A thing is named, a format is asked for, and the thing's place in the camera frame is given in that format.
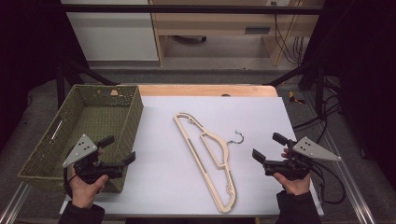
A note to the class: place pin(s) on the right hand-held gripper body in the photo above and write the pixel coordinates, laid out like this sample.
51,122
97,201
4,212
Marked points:
311,150

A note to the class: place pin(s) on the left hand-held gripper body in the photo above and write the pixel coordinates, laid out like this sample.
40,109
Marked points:
81,149

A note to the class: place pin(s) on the green woven basket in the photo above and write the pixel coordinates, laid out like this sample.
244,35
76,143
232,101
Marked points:
93,124

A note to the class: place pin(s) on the person's right hand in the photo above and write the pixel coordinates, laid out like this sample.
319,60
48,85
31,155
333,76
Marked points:
295,186

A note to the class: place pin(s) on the person's left hand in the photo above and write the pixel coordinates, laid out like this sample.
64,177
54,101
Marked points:
85,193

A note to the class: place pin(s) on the white paper sheet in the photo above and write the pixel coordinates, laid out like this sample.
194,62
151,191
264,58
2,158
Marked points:
264,118

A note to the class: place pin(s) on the yellow and black tool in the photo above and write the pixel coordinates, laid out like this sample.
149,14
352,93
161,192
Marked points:
292,98

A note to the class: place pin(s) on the black metal stand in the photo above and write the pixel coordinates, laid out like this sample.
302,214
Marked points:
319,90
60,87

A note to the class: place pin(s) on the wooden table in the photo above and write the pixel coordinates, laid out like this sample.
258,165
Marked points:
202,90

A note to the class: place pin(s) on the black curtain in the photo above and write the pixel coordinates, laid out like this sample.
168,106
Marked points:
28,62
367,77

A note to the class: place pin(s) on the white cabinet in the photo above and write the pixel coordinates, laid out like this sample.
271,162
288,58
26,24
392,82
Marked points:
112,34

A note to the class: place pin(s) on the light wooden desk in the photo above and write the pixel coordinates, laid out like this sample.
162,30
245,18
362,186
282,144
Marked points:
214,21

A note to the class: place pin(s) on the aluminium rail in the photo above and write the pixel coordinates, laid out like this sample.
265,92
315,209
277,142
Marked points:
14,203
351,183

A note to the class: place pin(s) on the black horizontal frame bar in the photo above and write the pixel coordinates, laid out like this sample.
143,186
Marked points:
186,9

